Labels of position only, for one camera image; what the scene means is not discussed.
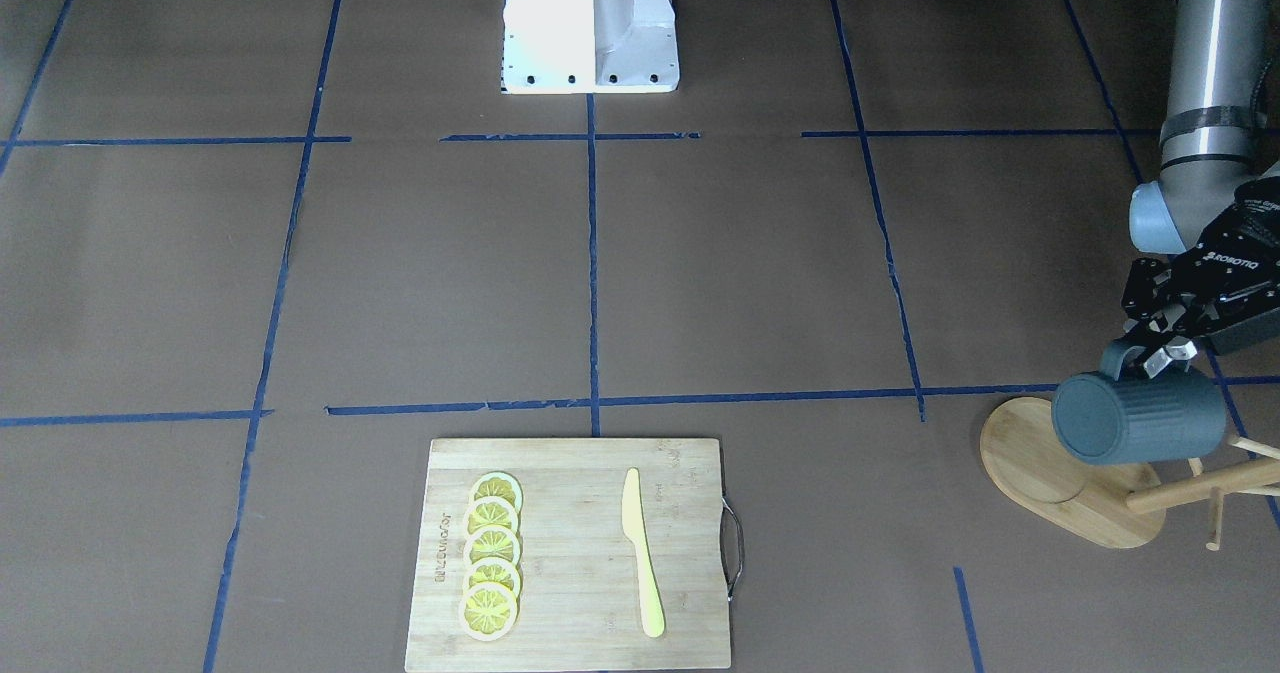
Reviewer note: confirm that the blue mug yellow inside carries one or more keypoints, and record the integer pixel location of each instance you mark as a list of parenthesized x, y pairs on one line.
[(1119, 415)]

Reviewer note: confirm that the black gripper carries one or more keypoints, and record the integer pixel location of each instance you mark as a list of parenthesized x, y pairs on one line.
[(1236, 259)]

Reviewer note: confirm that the lemon slice nearest robot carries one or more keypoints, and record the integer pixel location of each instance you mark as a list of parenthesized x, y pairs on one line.
[(499, 484)]

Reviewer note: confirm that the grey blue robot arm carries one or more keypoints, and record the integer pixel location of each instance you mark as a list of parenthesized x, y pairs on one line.
[(1218, 70)]

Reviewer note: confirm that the wooden cup storage rack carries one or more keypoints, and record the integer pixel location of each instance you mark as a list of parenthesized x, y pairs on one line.
[(1117, 506)]

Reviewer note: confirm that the bamboo cutting board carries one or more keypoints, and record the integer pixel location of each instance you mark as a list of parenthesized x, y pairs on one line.
[(578, 606)]

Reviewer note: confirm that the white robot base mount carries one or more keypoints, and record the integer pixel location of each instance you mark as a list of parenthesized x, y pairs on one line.
[(570, 47)]

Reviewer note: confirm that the yellow plastic knife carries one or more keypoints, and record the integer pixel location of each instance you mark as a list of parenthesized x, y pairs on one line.
[(652, 615)]

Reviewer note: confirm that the middle lemon slice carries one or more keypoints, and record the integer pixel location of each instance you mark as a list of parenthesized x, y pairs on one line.
[(493, 541)]

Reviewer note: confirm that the lemon slice farthest from robot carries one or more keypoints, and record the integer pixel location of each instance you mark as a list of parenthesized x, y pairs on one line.
[(488, 611)]

